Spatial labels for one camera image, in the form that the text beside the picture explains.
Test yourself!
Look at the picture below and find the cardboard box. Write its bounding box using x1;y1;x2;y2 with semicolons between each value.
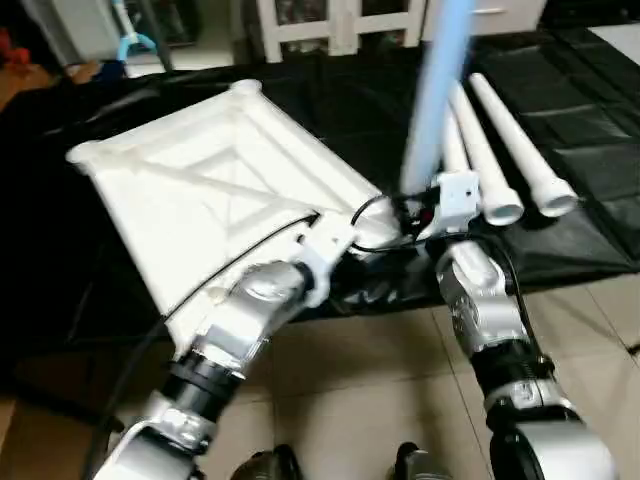
0;60;52;107

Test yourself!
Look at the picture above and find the light blue hanger hook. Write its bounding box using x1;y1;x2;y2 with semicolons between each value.
111;0;157;64

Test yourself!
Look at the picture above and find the white plastic table top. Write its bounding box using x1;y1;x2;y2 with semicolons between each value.
65;79;403;348

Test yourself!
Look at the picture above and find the black work mat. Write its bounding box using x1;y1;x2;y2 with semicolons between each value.
0;28;640;353

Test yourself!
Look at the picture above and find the white plastic table leg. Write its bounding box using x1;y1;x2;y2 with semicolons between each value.
399;0;477;198
440;108;472;183
469;72;580;219
449;82;525;228

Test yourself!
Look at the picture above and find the black left robot foot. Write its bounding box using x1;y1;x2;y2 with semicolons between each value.
231;444;302;480

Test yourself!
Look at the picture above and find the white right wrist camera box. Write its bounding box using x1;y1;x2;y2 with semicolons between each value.
429;171;482;242

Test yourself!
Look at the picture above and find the black right robot foot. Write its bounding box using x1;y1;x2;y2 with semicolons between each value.
392;441;458;480

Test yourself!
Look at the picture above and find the small blue box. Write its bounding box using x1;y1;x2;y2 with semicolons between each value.
66;58;122;85

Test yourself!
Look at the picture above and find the black robot foot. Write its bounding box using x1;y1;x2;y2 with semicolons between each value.
392;441;458;480
231;444;302;480

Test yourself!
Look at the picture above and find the white drawer cabinet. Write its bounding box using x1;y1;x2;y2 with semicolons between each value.
469;0;550;32
254;0;432;62

